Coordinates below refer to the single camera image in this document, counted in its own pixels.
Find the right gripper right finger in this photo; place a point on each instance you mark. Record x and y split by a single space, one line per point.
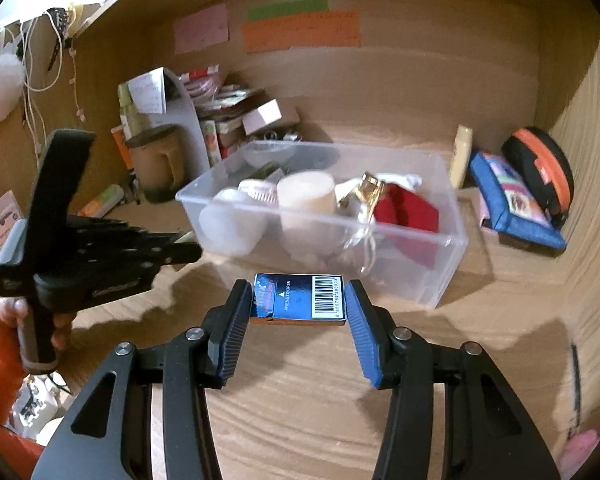
488 432

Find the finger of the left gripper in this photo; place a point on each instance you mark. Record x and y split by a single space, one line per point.
171 254
99 229

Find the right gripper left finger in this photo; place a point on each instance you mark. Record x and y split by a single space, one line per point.
106 433

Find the blue barcode box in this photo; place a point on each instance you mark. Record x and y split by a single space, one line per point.
298 299

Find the white round container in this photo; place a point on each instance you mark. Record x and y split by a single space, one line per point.
308 192

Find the red velvet pouch gold tie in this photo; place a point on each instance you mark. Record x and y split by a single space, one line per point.
376 201

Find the left hand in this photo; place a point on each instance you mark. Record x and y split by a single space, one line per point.
13 311

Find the green orange tube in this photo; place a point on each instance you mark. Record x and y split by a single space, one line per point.
102 204

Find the brown mug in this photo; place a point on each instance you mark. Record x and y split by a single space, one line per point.
158 162

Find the white receipt paper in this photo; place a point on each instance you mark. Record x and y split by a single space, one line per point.
148 92

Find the stack of packets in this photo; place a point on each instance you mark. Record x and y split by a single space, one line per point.
219 107

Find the small white pink box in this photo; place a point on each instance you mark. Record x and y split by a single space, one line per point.
273 114

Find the white fluffy ball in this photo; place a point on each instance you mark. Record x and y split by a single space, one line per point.
12 74

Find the blue patchwork pouch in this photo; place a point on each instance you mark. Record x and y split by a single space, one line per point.
512 209

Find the pink paper note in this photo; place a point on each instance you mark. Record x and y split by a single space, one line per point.
201 30

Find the clear plastic storage bin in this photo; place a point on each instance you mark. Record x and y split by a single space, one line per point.
415 265

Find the black orange zip case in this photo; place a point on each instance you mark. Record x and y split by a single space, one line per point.
545 169

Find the cream lotion bottle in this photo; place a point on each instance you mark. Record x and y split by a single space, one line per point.
461 154

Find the orange paper note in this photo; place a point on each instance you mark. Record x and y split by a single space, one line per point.
336 29

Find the green paper note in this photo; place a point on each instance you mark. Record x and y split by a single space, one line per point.
285 8

